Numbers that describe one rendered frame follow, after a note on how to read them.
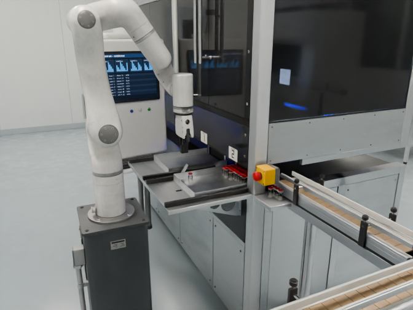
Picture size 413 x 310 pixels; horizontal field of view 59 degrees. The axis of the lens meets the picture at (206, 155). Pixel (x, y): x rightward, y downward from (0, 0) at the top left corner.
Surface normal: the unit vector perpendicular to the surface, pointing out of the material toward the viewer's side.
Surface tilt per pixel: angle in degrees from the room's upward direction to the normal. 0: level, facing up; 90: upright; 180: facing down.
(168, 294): 0
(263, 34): 90
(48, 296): 0
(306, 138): 90
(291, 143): 90
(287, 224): 90
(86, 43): 130
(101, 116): 63
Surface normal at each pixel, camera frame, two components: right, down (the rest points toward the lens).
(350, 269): 0.42, 0.28
